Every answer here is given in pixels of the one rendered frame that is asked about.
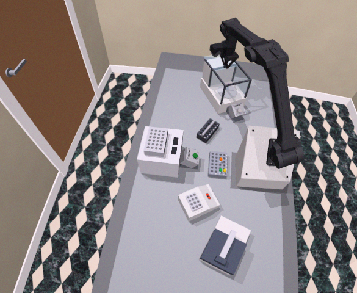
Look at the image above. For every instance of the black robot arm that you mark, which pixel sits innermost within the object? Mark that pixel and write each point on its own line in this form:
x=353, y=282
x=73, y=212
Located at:
x=286, y=149

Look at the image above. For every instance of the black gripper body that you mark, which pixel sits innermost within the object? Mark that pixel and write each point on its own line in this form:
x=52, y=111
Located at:
x=232, y=57

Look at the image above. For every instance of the grey bench mat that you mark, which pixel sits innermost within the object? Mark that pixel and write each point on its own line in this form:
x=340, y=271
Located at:
x=159, y=248

